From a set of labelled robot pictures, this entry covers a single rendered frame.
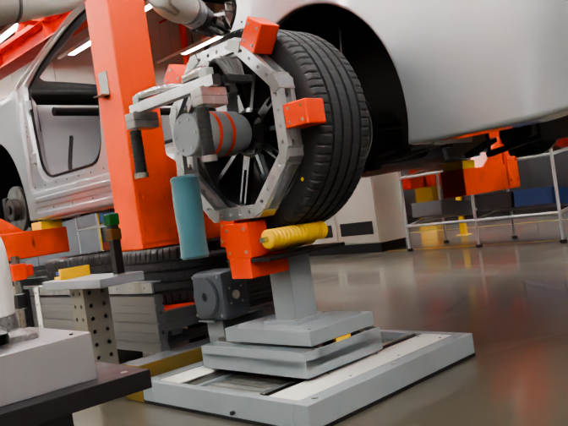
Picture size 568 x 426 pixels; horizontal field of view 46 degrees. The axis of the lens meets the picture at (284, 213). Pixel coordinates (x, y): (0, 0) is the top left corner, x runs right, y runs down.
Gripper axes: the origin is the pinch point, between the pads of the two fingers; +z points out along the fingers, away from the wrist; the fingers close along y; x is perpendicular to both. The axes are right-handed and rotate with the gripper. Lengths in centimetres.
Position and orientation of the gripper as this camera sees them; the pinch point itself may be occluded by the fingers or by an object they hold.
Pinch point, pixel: (226, 32)
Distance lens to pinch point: 228.9
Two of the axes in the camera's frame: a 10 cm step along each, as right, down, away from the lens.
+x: -2.7, -9.5, 1.3
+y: 8.9, -3.0, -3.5
